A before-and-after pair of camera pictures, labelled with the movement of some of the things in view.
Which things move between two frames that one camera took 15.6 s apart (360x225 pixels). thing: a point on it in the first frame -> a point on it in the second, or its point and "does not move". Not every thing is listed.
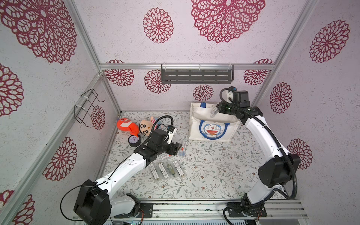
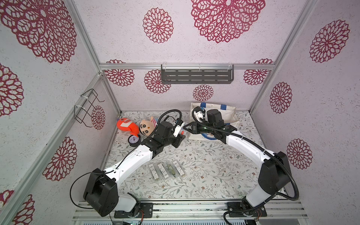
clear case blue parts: x=164 y=156 -> x=182 y=131
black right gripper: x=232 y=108 -> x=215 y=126
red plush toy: x=125 y=124 does not move
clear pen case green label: x=171 y=169 does not move
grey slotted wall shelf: x=197 y=74 does not move
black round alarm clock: x=134 y=141 does not move
